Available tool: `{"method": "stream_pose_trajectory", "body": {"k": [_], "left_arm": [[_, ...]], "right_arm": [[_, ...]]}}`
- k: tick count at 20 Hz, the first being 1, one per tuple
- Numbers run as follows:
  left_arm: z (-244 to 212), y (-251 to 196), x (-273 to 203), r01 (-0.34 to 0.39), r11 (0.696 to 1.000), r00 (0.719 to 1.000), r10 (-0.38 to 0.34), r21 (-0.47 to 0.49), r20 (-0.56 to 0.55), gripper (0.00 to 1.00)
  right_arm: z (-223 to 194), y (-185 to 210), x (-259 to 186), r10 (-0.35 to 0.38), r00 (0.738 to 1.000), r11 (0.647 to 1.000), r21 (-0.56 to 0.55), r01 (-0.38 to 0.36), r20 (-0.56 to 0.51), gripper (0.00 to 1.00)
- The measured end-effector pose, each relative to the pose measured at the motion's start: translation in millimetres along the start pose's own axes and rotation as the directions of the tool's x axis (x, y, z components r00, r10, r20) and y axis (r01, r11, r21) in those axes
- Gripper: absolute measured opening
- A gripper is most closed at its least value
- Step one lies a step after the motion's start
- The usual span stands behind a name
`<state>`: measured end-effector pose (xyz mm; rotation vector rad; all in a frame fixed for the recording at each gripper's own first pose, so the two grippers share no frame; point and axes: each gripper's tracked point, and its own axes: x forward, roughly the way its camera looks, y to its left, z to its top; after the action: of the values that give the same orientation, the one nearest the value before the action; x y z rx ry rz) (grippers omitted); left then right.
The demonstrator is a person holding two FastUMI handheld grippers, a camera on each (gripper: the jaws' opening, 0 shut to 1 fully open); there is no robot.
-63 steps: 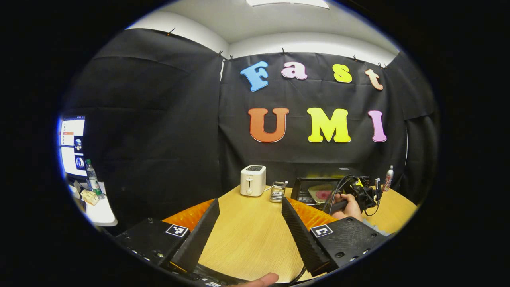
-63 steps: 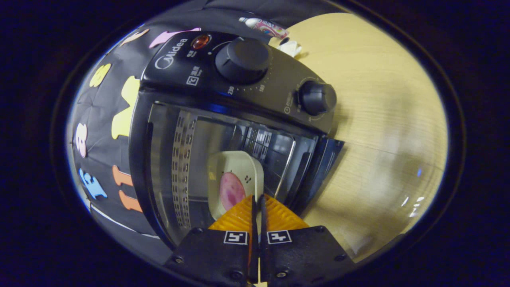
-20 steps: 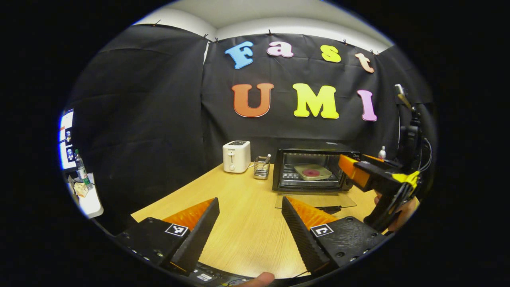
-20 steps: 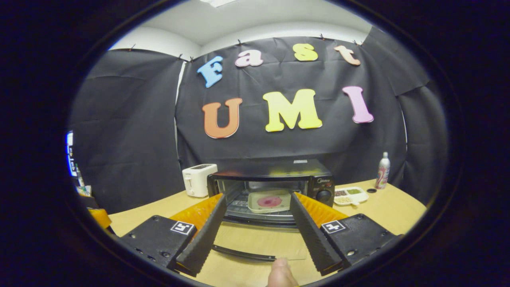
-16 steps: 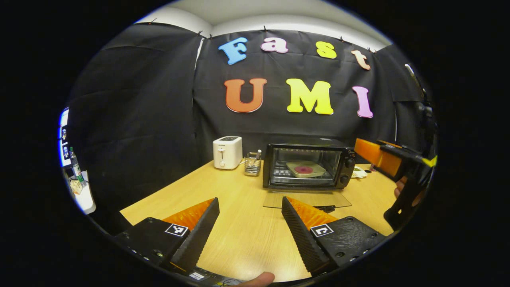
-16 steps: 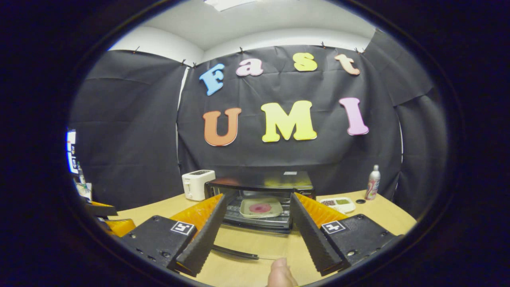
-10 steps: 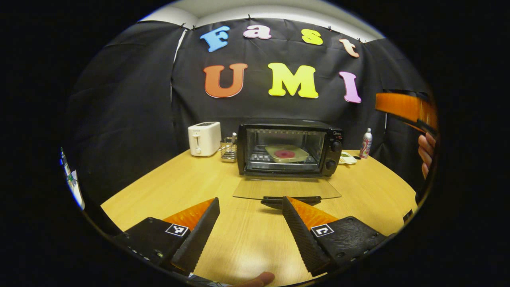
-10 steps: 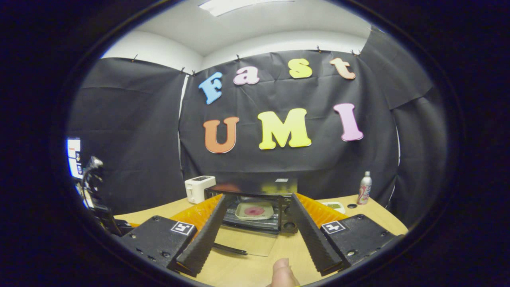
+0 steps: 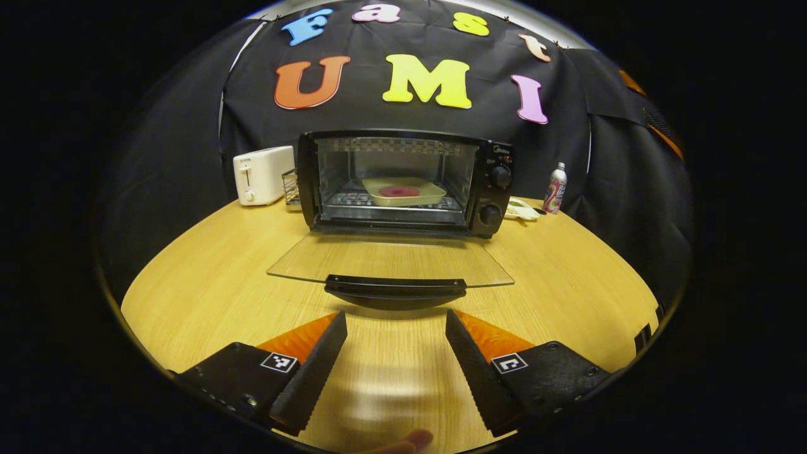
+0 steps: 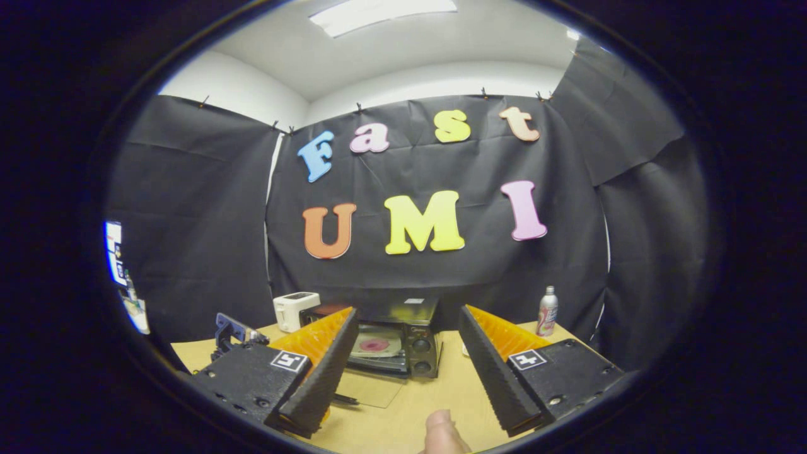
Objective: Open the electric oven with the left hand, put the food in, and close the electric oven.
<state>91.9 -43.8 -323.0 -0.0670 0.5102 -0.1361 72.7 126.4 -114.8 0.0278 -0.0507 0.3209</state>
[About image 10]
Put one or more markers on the pink and white bottle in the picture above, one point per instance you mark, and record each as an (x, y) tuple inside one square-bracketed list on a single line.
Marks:
[(547, 314)]

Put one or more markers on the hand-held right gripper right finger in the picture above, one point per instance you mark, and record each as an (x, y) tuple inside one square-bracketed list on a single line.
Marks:
[(498, 378)]

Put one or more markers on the black electric oven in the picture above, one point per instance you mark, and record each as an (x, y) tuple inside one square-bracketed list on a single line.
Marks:
[(423, 356)]

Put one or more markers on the pink ham slice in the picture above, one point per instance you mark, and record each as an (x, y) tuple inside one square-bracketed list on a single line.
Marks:
[(374, 345)]

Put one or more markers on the cream square plate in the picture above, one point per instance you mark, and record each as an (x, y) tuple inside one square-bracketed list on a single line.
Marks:
[(391, 353)]

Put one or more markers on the white toaster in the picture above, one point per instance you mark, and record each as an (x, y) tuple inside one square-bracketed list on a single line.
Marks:
[(291, 312)]

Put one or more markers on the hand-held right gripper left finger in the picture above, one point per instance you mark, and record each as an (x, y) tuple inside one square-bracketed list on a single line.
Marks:
[(318, 378)]

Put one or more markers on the long ceiling light panel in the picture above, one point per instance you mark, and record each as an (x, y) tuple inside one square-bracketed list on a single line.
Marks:
[(378, 14)]

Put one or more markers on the small ceiling light panel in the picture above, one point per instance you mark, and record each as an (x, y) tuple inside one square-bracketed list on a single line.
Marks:
[(572, 34)]

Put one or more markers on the white poster board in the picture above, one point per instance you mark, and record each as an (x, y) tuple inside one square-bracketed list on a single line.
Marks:
[(116, 258)]

